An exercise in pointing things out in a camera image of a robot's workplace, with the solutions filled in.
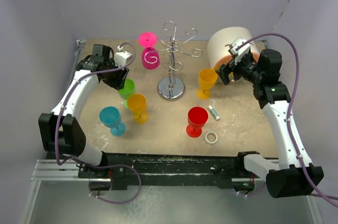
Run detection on orange wine glass right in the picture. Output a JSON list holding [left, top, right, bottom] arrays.
[[196, 68, 218, 100]]

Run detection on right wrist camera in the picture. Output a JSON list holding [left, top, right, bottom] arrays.
[[228, 37, 251, 65]]

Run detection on orange wine glass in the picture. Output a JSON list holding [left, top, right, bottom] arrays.
[[196, 68, 218, 100], [127, 94, 148, 124]]

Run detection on blue plastic wine glass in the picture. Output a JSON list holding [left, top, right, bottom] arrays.
[[99, 106, 126, 137]]

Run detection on orange wine glass left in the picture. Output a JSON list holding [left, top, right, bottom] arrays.
[[127, 94, 148, 124]]

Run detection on white green glue stick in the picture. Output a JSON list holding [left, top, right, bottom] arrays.
[[208, 105, 220, 121]]

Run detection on black base frame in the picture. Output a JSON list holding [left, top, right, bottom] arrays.
[[76, 152, 258, 190]]

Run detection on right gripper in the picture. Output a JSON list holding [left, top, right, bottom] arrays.
[[216, 51, 264, 85]]

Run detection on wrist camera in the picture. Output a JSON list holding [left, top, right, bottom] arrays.
[[114, 45, 133, 68], [228, 37, 251, 65]]

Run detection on red plastic wine glass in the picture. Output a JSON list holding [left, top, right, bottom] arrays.
[[186, 106, 209, 138]]

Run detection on pink plastic wine glass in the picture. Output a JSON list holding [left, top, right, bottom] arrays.
[[138, 32, 160, 70]]

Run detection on green plastic wine glass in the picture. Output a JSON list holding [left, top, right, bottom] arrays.
[[118, 79, 135, 108]]

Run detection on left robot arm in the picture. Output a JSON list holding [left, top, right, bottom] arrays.
[[38, 43, 136, 178]]

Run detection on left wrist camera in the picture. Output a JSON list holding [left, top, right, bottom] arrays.
[[114, 45, 133, 68]]

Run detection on white round drawer box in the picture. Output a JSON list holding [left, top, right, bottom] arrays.
[[206, 27, 252, 71]]

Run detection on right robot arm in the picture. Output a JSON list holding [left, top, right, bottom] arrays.
[[217, 49, 324, 198]]

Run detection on chrome wine glass rack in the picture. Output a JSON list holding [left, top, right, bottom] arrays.
[[157, 21, 203, 101]]

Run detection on white tape roll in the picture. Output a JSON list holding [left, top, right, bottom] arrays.
[[204, 131, 219, 145]]

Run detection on aluminium rail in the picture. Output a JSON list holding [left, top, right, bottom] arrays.
[[31, 159, 81, 182]]

